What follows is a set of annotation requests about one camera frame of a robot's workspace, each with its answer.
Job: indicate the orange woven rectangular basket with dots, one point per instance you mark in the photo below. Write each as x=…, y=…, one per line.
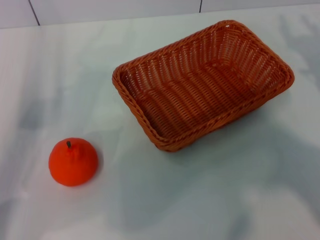
x=197, y=100

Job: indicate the orange toy fruit with stem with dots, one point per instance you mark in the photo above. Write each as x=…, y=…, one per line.
x=75, y=167

